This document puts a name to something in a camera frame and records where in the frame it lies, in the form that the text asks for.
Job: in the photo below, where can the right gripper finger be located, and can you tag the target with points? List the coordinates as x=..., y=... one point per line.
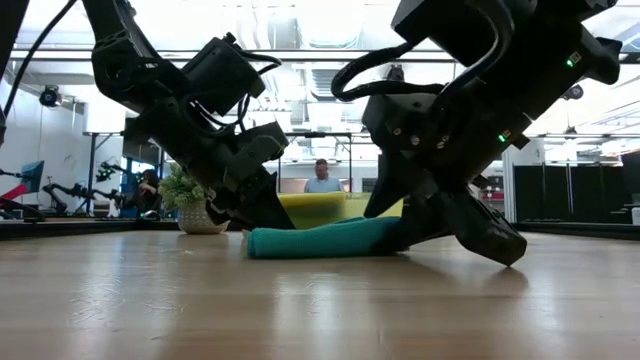
x=420, y=225
x=382, y=190

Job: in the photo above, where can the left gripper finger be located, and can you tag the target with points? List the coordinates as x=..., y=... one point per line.
x=265, y=205
x=220, y=210

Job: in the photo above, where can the yellow microfiber towel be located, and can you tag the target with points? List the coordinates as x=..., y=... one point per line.
x=312, y=200

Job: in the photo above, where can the teal microfiber towel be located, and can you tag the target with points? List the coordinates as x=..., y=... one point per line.
x=320, y=240

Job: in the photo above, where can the black background robot arm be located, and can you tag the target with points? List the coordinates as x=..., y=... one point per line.
x=65, y=192

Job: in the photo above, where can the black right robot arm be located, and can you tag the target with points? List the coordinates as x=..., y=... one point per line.
x=525, y=45

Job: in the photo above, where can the artificial green potted plant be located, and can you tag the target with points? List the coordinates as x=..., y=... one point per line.
x=187, y=200

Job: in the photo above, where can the yellow translucent plastic bin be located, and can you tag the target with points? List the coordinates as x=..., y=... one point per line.
x=350, y=207

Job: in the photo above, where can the person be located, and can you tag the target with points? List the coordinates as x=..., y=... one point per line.
x=149, y=190
x=322, y=180

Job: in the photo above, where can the red storage shelf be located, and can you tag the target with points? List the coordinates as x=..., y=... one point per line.
x=495, y=187

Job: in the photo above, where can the black ceiling spotlight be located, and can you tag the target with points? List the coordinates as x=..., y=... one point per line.
x=395, y=72
x=49, y=96
x=574, y=92

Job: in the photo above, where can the black overhead light bar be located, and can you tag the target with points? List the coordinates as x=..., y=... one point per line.
x=320, y=55

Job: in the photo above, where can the black partition panels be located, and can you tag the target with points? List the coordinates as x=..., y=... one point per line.
x=590, y=195

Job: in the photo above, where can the blue background monitor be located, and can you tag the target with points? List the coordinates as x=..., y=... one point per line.
x=32, y=172

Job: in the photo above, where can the red slanted bar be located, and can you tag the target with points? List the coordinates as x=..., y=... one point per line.
x=15, y=191

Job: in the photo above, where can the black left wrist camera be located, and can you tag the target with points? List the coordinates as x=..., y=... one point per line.
x=222, y=75

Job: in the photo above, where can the tall black gantry frame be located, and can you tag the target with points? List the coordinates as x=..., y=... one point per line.
x=91, y=170

